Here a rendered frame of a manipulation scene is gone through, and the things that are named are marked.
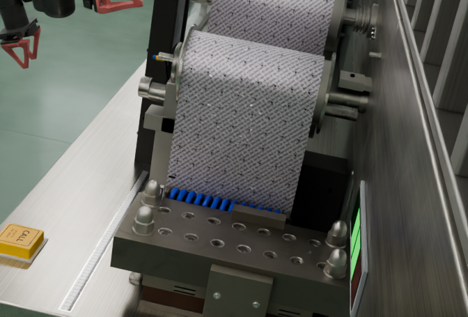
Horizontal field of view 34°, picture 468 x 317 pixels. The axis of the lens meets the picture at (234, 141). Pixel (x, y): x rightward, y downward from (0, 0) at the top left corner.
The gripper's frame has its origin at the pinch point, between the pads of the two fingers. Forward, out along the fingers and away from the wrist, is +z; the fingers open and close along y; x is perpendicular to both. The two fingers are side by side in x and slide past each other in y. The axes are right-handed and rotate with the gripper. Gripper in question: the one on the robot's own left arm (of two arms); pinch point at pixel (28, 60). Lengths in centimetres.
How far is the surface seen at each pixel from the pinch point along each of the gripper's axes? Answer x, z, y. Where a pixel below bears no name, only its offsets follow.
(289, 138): -66, 4, -50
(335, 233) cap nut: -72, 18, -60
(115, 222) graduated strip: -29, 20, -46
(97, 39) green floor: 104, 105, 334
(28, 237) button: -18, 13, -60
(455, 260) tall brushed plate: -84, -25, -125
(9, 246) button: -16, 12, -63
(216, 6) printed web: -53, -14, -24
